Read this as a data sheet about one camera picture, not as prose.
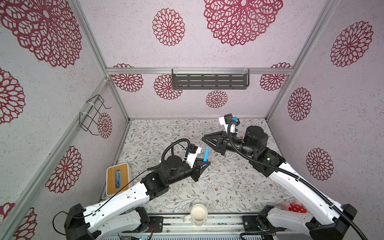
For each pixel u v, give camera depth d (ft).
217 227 2.40
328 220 1.25
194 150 1.87
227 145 1.80
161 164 1.65
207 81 3.24
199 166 1.91
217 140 1.79
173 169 1.63
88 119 2.48
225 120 1.74
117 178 2.81
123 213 1.95
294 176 1.44
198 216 2.51
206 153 2.02
